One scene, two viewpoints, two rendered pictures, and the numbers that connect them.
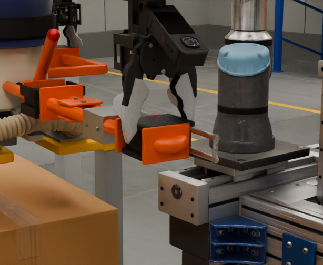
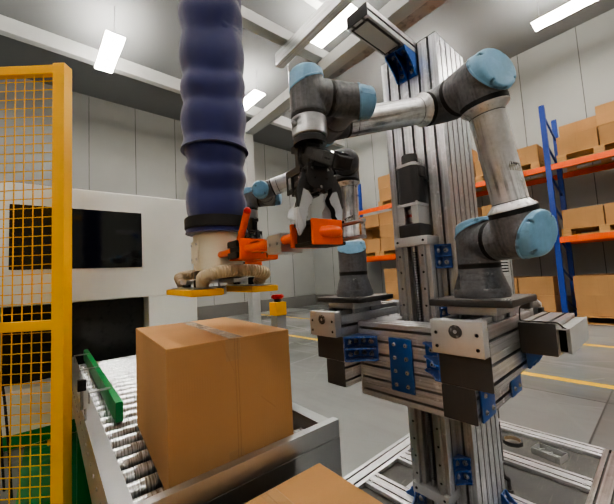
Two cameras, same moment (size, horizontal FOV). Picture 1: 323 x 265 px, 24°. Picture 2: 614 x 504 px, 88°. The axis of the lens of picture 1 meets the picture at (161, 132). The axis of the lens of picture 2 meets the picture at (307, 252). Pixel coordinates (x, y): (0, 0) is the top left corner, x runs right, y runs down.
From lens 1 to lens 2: 0.52 m
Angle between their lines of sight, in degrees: 17
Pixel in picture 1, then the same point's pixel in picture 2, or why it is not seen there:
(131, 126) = (302, 221)
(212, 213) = (343, 330)
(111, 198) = not seen: hidden behind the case
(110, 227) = (283, 341)
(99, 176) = not seen: hidden behind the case
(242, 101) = (354, 267)
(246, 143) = (358, 290)
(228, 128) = (347, 283)
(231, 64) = (346, 248)
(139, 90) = (306, 196)
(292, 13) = not seen: hidden behind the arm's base
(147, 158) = (315, 239)
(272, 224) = (380, 333)
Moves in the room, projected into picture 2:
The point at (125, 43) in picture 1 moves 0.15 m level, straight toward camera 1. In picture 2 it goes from (295, 173) to (299, 143)
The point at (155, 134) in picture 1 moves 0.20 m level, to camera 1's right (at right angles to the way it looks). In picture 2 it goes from (320, 222) to (422, 217)
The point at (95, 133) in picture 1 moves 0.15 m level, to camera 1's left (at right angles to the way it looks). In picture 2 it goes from (275, 247) to (210, 250)
